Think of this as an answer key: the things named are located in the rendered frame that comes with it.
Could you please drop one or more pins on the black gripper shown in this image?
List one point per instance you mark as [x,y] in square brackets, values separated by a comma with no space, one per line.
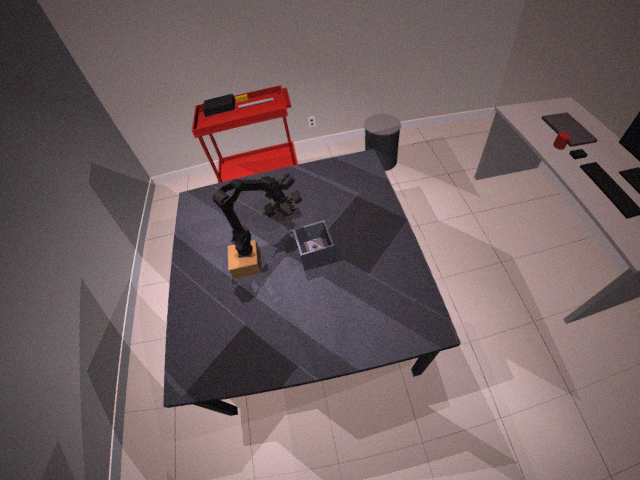
[295,197]

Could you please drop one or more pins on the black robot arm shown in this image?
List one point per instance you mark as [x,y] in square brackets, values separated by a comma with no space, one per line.
[241,235]

